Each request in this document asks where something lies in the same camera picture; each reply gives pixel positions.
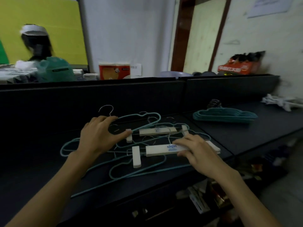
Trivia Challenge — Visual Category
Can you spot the person's left hand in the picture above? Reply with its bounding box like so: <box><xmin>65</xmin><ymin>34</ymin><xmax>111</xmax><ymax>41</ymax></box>
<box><xmin>77</xmin><ymin>115</ymin><xmax>133</xmax><ymax>161</ymax></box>

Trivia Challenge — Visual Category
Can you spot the person's right hand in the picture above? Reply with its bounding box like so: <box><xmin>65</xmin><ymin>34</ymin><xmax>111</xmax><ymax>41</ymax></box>
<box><xmin>172</xmin><ymin>134</ymin><xmax>238</xmax><ymax>180</ymax></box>

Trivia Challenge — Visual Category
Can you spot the teal wire hanger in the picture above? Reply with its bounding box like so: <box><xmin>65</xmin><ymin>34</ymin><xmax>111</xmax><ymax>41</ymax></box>
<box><xmin>60</xmin><ymin>105</ymin><xmax>162</xmax><ymax>158</ymax></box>

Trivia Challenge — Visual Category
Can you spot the white clip hanger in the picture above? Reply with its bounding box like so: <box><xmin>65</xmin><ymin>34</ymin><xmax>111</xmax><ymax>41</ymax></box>
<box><xmin>127</xmin><ymin>132</ymin><xmax>221</xmax><ymax>169</ymax></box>

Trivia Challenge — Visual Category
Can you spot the stack of teal hangers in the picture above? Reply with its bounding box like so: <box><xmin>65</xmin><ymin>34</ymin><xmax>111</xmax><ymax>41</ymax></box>
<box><xmin>192</xmin><ymin>99</ymin><xmax>258</xmax><ymax>123</ymax></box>

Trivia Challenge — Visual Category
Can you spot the pile of mixed hangers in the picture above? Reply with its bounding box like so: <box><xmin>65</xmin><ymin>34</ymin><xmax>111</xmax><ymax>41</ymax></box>
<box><xmin>60</xmin><ymin>111</ymin><xmax>222</xmax><ymax>198</ymax></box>

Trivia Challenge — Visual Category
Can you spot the pile of white clip hangers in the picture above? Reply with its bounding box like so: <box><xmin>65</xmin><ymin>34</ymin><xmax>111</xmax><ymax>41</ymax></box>
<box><xmin>260</xmin><ymin>94</ymin><xmax>303</xmax><ymax>112</ymax></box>

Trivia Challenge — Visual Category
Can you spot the person's left forearm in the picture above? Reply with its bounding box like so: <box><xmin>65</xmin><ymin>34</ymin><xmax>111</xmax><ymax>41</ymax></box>
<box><xmin>4</xmin><ymin>150</ymin><xmax>95</xmax><ymax>227</ymax></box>

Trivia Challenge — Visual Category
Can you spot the black back panel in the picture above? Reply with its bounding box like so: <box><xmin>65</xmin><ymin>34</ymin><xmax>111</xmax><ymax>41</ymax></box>
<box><xmin>0</xmin><ymin>74</ymin><xmax>280</xmax><ymax>140</ymax></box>

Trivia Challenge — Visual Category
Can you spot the row of white small boxes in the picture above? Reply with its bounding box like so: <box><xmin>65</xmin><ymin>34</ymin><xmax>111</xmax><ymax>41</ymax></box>
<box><xmin>0</xmin><ymin>65</ymin><xmax>100</xmax><ymax>84</ymax></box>

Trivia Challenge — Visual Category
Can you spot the red tissue pack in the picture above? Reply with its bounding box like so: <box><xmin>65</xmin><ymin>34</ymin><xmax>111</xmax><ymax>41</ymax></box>
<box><xmin>98</xmin><ymin>61</ymin><xmax>131</xmax><ymax>80</ymax></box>

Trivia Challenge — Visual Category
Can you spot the small white label sign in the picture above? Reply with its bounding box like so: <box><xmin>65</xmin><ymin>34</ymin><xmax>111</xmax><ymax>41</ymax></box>
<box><xmin>130</xmin><ymin>63</ymin><xmax>142</xmax><ymax>77</ymax></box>

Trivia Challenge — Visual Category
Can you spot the grey round container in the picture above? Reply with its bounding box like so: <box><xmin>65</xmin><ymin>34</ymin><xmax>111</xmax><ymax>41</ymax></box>
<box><xmin>192</xmin><ymin>71</ymin><xmax>217</xmax><ymax>77</ymax></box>

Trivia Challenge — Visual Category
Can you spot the lavender plastic basin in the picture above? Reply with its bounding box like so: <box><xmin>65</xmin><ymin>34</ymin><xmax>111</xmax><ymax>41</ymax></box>
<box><xmin>157</xmin><ymin>71</ymin><xmax>193</xmax><ymax>78</ymax></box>

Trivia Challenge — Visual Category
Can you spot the orange snack carton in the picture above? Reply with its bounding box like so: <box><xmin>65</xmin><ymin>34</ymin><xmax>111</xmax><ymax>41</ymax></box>
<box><xmin>217</xmin><ymin>50</ymin><xmax>265</xmax><ymax>75</ymax></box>

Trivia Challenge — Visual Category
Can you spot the yellow wall panel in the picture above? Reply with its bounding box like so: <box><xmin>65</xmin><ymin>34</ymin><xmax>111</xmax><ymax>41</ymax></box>
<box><xmin>0</xmin><ymin>0</ymin><xmax>88</xmax><ymax>65</ymax></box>

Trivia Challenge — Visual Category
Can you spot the green wall panel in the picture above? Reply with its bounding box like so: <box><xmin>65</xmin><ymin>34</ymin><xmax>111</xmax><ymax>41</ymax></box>
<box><xmin>0</xmin><ymin>40</ymin><xmax>9</xmax><ymax>65</ymax></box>

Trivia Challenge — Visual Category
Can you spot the brown door frame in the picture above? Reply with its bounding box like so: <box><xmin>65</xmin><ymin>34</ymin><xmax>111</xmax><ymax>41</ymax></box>
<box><xmin>171</xmin><ymin>0</ymin><xmax>232</xmax><ymax>73</ymax></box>

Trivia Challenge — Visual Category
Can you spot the white wall notice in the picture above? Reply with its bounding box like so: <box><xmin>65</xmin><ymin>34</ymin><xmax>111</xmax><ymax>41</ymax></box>
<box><xmin>247</xmin><ymin>0</ymin><xmax>295</xmax><ymax>19</ymax></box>

